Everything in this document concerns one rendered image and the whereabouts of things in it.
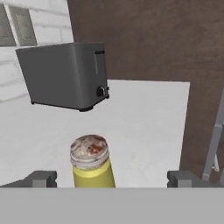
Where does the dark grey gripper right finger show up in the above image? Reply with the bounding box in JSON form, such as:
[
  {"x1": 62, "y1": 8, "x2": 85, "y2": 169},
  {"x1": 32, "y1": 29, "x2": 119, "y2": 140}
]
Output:
[{"x1": 166, "y1": 170, "x2": 224, "y2": 189}]

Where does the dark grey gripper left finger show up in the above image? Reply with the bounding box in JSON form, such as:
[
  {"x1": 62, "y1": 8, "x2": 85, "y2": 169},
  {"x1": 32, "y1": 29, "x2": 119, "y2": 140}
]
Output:
[{"x1": 0, "y1": 170, "x2": 58, "y2": 189}]

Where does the yellow shaker with white lid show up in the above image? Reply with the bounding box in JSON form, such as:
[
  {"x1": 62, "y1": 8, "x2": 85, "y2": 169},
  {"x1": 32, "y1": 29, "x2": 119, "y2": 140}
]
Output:
[{"x1": 69, "y1": 134, "x2": 116, "y2": 189}]

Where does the grey toaster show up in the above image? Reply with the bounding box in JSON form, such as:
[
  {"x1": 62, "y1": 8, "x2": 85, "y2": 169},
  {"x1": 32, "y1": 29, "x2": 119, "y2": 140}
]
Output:
[{"x1": 15, "y1": 42, "x2": 110, "y2": 113}]

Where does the grey metal chair frame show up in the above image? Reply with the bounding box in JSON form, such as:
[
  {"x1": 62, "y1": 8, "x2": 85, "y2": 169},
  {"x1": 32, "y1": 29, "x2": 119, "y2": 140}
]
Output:
[{"x1": 201, "y1": 92, "x2": 224, "y2": 182}]

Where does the grey wall outlet plate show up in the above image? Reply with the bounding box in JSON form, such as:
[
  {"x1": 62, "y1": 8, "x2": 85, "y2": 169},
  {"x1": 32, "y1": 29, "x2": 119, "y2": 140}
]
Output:
[
  {"x1": 0, "y1": 3, "x2": 17, "y2": 47},
  {"x1": 8, "y1": 4, "x2": 39, "y2": 47}
]

